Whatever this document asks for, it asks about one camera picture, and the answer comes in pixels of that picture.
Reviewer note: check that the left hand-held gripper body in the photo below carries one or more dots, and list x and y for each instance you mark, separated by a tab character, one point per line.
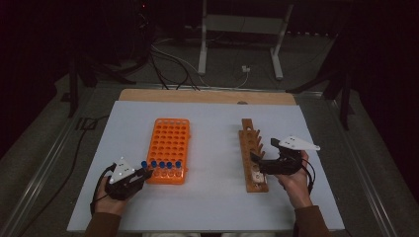
121	170

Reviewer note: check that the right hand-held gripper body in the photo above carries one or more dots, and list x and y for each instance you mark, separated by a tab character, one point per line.
298	143

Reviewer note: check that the blue-capped test tube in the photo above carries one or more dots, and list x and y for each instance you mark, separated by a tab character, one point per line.
153	163
178	163
162	164
144	163
169	164

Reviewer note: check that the wooden tube rack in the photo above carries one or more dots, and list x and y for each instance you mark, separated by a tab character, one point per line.
247	148

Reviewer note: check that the orange plastic tube rack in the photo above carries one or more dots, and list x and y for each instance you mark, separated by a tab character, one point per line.
168	144

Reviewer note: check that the person's left hand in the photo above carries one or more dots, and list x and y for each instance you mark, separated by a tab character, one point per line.
108	205

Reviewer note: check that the person's right hand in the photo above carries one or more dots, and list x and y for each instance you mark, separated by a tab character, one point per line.
296	191

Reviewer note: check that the black tripod stand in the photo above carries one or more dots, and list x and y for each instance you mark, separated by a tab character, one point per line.
345	105
73	92

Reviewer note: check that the white table mat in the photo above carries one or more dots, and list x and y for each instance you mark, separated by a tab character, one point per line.
214	204

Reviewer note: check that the white plug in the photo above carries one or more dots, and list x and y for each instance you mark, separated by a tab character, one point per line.
245	68

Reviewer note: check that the black power strip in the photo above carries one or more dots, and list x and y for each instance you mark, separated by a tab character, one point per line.
308	33

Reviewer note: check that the grey metal stand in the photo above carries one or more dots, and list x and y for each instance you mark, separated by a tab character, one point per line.
243	24

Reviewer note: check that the metal floor rail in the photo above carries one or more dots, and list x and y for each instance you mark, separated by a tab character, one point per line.
359	164
43	164

